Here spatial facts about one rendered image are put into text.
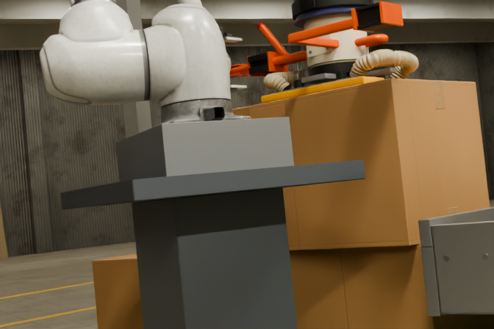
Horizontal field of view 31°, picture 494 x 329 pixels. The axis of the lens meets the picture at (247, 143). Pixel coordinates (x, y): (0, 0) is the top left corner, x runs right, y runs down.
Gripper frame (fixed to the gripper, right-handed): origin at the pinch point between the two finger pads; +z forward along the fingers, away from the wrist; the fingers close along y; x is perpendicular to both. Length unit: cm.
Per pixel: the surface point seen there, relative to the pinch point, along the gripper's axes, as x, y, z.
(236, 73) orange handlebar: -8.5, 1.0, 8.4
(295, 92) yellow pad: 22.3, 11.8, -3.7
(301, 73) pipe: 15.3, 5.0, 9.0
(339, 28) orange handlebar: 46.8, 0.1, -16.2
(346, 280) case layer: 34, 61, -6
